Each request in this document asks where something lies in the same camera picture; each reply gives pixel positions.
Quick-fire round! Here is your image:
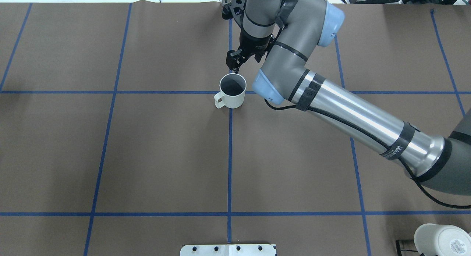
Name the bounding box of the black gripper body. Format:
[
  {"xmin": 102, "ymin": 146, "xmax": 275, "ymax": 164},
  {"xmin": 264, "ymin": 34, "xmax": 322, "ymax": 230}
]
[{"xmin": 239, "ymin": 31, "xmax": 275, "ymax": 63}]

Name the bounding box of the white mug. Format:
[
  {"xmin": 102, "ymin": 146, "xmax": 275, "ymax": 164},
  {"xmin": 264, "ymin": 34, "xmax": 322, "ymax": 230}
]
[{"xmin": 214, "ymin": 73, "xmax": 246, "ymax": 109}]

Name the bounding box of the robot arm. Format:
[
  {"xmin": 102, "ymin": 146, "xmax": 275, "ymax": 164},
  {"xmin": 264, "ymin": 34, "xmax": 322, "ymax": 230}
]
[{"xmin": 222, "ymin": 0, "xmax": 471, "ymax": 195}]

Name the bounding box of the white cup right in rack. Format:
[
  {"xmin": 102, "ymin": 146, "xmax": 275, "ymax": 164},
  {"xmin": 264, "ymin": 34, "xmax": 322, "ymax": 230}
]
[{"xmin": 414, "ymin": 224, "xmax": 471, "ymax": 256}]

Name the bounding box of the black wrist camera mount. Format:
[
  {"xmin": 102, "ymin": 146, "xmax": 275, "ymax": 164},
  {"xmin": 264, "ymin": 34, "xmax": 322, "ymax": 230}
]
[{"xmin": 222, "ymin": 0, "xmax": 246, "ymax": 20}]

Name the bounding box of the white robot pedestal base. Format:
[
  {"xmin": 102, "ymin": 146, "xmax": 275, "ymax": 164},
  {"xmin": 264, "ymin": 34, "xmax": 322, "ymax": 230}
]
[{"xmin": 180, "ymin": 244, "xmax": 277, "ymax": 256}]

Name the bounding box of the black wire cup rack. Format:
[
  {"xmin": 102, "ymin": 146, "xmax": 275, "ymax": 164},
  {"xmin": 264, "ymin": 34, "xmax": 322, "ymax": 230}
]
[{"xmin": 394, "ymin": 239, "xmax": 423, "ymax": 256}]

